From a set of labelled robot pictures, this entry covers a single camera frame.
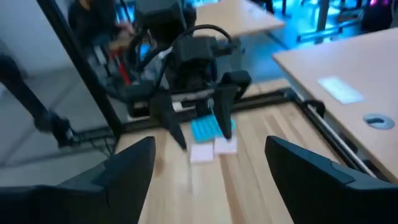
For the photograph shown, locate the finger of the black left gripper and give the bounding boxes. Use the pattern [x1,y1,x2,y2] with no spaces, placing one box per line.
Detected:
[124,82,187,152]
[213,70,252,141]

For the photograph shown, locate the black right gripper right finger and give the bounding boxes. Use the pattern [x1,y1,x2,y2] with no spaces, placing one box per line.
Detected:
[264,135,398,224]

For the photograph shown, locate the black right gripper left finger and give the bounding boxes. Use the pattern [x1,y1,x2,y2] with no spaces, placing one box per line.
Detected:
[0,136,156,224]

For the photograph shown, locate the teal plastic tray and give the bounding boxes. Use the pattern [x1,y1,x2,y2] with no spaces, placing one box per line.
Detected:
[190,114,236,144]

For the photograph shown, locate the pink sticky note pad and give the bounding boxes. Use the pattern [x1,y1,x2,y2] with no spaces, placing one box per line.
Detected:
[213,136,238,156]
[190,142,215,164]

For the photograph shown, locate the red plastic part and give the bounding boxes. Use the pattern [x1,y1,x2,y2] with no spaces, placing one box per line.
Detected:
[114,51,132,85]

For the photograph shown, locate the light wood laminate desk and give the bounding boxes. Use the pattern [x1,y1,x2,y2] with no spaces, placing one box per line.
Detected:
[194,0,286,40]
[272,27,398,184]

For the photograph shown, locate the black table clamp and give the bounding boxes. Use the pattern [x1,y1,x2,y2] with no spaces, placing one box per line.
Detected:
[304,98,326,118]

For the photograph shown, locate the person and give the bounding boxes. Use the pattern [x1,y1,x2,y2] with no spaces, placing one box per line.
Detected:
[67,0,136,55]

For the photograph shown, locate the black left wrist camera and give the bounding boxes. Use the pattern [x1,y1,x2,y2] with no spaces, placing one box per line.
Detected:
[172,36,217,63]

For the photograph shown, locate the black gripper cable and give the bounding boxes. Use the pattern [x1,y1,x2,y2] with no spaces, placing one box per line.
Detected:
[136,24,234,78]

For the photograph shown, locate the black floor cables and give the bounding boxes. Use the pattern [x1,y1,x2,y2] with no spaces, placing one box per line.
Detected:
[70,129,116,156]

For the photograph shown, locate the black frame brace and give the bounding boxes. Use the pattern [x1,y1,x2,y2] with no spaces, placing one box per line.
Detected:
[0,52,75,149]

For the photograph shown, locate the gray desk cable grommet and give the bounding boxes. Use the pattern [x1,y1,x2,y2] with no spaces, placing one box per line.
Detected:
[363,113,396,131]

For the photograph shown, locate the black frame post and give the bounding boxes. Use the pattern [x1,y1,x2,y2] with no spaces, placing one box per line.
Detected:
[36,0,124,140]

